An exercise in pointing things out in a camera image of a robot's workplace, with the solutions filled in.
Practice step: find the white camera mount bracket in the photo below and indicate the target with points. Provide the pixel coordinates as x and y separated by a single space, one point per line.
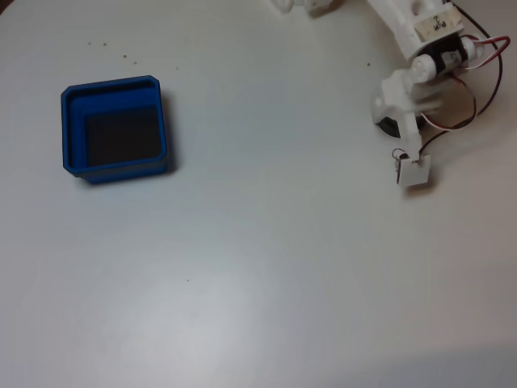
411 133

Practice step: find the blue plastic box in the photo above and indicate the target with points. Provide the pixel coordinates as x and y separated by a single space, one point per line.
72 133

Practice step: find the white square camera box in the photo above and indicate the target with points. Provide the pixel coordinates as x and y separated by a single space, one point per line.
414 174

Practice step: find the black tape roll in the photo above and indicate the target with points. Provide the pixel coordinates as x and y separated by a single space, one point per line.
389 126

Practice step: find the black pad box liner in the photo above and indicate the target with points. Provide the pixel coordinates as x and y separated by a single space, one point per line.
121 137

